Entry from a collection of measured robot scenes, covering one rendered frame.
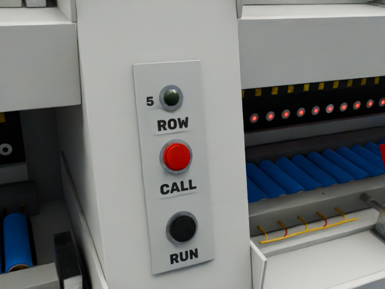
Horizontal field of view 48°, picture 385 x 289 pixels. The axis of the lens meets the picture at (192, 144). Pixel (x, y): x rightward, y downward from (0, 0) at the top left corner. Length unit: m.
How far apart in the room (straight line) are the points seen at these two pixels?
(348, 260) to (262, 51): 0.19
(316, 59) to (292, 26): 0.03
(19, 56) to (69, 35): 0.03
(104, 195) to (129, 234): 0.03
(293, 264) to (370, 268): 0.06
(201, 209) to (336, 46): 0.14
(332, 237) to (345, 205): 0.04
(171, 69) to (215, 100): 0.03
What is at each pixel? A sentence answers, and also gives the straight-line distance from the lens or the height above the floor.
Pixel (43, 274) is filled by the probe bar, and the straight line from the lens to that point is 0.31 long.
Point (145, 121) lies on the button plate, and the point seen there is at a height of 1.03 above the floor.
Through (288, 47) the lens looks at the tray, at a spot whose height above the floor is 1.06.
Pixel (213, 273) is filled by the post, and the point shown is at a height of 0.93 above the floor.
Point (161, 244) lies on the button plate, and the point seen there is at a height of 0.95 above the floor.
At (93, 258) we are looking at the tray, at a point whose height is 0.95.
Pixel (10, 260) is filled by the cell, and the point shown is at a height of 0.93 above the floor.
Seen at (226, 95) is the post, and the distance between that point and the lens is 0.26.
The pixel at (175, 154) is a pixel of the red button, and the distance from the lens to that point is 0.24.
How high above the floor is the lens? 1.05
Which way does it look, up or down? 9 degrees down
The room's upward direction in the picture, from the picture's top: 4 degrees counter-clockwise
